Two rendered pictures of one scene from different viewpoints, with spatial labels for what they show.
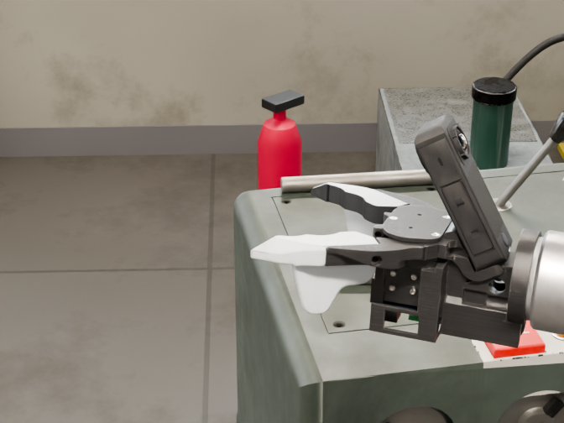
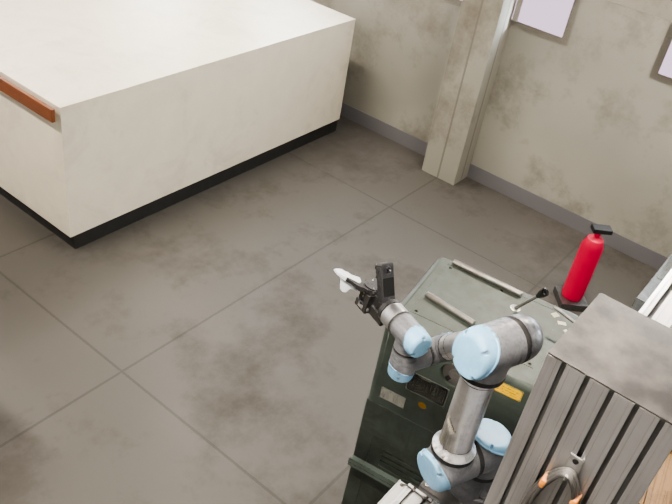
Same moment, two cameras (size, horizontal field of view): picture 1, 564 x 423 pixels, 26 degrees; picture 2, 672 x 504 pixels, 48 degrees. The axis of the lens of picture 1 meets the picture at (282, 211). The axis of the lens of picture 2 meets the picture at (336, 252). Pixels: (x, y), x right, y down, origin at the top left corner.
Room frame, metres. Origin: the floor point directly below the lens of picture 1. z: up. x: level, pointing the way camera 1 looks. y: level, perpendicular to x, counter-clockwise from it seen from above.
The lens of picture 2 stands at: (-0.65, -0.96, 2.90)
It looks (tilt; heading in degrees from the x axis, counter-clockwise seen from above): 36 degrees down; 35
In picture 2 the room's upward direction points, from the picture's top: 10 degrees clockwise
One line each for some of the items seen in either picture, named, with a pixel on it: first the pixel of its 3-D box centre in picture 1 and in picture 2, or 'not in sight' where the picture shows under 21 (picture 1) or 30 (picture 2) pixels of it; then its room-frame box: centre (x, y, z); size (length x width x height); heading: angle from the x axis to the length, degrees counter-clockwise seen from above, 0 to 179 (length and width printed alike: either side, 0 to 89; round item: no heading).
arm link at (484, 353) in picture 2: not in sight; (467, 409); (0.66, -0.53, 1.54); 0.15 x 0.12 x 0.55; 161
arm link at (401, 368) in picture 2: not in sight; (408, 359); (0.76, -0.28, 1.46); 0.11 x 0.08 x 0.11; 161
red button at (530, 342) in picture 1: (510, 339); not in sight; (1.15, -0.26, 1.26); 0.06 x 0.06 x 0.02; 11
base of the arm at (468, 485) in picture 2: not in sight; (476, 473); (0.79, -0.57, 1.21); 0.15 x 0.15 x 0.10
